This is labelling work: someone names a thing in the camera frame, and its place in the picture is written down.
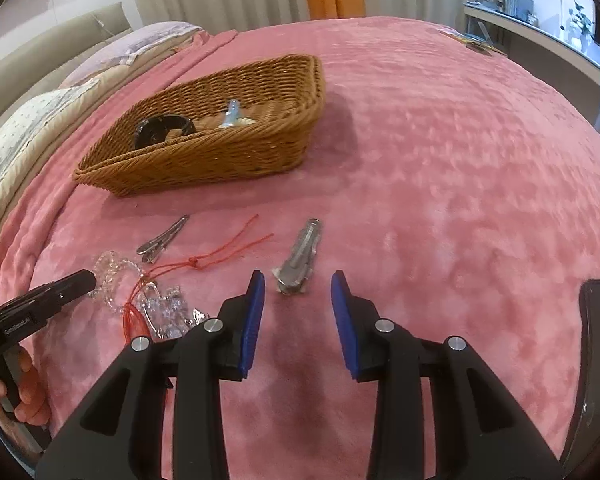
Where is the black wrist watch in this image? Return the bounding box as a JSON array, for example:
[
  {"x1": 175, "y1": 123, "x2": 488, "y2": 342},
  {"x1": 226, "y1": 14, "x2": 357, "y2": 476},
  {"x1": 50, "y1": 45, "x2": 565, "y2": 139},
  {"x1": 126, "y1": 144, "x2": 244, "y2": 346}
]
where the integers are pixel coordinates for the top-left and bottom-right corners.
[{"x1": 134, "y1": 114, "x2": 197, "y2": 150}]

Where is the left hand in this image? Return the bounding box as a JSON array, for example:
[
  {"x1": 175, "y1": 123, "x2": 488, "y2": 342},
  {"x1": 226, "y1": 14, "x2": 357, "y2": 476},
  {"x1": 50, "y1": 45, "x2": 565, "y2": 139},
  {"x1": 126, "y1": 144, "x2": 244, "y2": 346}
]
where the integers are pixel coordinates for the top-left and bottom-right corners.
[{"x1": 0, "y1": 347, "x2": 50, "y2": 431}]

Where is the white speckled pillow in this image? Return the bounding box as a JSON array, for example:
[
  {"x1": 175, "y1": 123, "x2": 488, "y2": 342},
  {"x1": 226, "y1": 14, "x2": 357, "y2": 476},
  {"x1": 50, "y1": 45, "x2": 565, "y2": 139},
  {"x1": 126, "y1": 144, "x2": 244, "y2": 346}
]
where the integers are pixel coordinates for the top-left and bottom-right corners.
[{"x1": 0, "y1": 78, "x2": 102, "y2": 222}]

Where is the silver metal hair clip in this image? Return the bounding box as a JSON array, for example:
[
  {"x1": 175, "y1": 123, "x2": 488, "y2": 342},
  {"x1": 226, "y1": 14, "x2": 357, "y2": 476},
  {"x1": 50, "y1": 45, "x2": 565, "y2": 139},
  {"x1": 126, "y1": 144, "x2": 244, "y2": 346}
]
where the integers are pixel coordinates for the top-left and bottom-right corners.
[{"x1": 272, "y1": 218, "x2": 322, "y2": 296}]

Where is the beige headboard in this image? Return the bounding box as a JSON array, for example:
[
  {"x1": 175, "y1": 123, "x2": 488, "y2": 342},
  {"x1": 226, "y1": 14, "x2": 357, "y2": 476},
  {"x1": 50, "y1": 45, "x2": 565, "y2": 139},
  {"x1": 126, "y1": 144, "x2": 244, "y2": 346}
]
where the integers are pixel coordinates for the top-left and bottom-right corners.
[{"x1": 0, "y1": 2, "x2": 131, "y2": 126}]

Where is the pink plush blanket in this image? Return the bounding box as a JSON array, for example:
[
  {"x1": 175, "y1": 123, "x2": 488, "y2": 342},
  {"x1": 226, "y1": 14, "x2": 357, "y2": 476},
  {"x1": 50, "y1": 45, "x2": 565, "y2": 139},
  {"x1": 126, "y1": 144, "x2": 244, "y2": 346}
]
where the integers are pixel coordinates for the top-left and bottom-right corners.
[{"x1": 0, "y1": 18, "x2": 600, "y2": 479}]

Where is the pink pillow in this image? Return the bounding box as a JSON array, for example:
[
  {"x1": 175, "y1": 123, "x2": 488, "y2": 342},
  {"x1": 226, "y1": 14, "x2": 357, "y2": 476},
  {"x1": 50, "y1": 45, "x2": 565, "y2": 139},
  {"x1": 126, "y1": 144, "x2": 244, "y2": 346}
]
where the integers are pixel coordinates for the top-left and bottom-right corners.
[{"x1": 60, "y1": 21, "x2": 211, "y2": 88}]

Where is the brown wicker basket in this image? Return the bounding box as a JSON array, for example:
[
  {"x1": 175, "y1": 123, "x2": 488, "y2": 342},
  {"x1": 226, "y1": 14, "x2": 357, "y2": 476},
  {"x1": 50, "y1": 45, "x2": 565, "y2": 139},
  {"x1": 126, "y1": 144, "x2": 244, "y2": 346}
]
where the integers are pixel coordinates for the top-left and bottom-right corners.
[{"x1": 73, "y1": 54, "x2": 326, "y2": 197}]

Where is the grey desk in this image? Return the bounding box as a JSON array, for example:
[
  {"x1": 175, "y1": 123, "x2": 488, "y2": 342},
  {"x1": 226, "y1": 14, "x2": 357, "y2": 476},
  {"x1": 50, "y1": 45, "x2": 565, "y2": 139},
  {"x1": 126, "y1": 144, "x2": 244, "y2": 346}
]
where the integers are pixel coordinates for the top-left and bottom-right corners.
[{"x1": 464, "y1": 0, "x2": 600, "y2": 131}]

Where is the white desk lamp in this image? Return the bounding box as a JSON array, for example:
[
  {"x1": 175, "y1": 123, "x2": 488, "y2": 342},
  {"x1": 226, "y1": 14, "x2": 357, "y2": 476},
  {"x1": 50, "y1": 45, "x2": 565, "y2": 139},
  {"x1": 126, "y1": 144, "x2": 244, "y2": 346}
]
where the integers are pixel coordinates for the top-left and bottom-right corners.
[{"x1": 545, "y1": 0, "x2": 564, "y2": 38}]

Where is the clear bead bracelet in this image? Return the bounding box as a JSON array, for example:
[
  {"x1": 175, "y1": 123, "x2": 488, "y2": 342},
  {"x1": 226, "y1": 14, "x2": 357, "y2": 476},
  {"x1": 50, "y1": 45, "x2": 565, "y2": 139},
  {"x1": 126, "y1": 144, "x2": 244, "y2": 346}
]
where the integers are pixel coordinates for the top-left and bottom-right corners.
[{"x1": 90, "y1": 251, "x2": 146, "y2": 311}]

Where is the silver crystal bracelet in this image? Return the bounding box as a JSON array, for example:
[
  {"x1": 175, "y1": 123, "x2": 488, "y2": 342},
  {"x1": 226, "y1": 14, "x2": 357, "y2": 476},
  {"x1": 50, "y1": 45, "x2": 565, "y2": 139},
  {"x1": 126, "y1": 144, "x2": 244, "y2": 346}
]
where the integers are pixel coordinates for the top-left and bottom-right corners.
[{"x1": 136, "y1": 282, "x2": 209, "y2": 342}]

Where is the red string with knot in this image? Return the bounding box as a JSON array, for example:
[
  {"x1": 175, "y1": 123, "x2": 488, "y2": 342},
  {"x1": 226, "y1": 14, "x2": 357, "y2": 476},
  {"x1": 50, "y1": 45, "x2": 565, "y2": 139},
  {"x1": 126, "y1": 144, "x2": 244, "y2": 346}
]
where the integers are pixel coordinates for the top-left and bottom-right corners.
[{"x1": 139, "y1": 213, "x2": 275, "y2": 286}]

